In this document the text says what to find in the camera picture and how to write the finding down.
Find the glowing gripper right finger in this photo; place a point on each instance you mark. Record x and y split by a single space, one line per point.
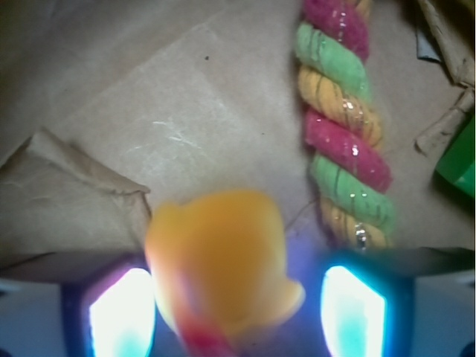
366 304

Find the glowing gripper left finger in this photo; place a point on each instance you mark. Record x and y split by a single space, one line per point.
108 308

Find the yellow rubber duck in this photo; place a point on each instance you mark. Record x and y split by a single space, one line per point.
219 269

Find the green rectangular block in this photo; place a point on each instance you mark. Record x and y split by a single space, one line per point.
457 164

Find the brown paper bag bin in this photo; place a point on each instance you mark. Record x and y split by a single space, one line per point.
182 97

